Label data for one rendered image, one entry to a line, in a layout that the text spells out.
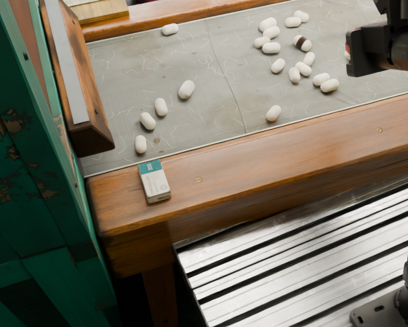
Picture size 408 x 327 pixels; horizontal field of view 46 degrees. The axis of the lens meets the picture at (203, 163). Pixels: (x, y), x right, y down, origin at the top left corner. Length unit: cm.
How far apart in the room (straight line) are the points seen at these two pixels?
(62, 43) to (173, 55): 23
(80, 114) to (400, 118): 52
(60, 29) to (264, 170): 40
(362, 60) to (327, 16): 34
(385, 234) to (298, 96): 28
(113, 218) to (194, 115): 24
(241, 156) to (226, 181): 5
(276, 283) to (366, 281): 14
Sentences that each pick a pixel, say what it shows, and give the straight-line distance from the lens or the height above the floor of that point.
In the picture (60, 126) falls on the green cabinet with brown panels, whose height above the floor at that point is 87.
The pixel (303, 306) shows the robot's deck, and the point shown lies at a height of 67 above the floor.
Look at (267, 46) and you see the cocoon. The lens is 94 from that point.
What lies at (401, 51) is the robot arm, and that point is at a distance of 67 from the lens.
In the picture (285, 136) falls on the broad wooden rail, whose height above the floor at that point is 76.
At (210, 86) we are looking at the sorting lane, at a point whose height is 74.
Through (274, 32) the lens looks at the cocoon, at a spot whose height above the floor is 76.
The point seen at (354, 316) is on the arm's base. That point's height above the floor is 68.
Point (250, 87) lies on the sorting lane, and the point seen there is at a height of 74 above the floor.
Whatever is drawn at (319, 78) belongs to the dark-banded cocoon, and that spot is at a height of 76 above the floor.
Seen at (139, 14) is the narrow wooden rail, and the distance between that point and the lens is 99.
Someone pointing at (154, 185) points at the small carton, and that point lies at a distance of 71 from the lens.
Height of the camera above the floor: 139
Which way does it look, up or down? 57 degrees down
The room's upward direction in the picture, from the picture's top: 2 degrees clockwise
